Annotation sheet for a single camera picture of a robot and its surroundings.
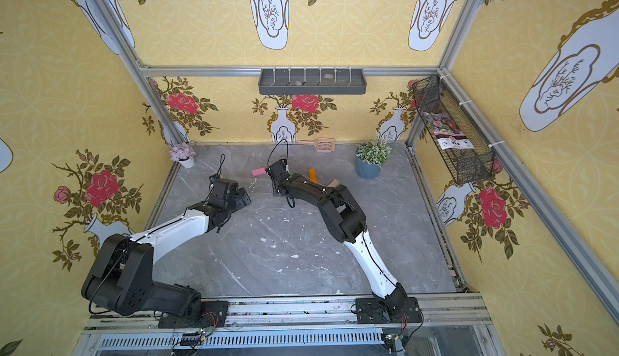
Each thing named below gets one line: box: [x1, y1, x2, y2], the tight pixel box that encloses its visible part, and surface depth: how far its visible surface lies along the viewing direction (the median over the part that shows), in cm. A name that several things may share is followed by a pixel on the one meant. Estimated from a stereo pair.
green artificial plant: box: [356, 137, 393, 167], surface depth 99 cm
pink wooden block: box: [251, 167, 267, 178], surface depth 111 cm
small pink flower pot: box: [169, 141, 197, 169], surface depth 108 cm
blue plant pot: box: [355, 156, 382, 179], surface depth 103 cm
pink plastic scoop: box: [297, 137, 337, 154], surface depth 123 cm
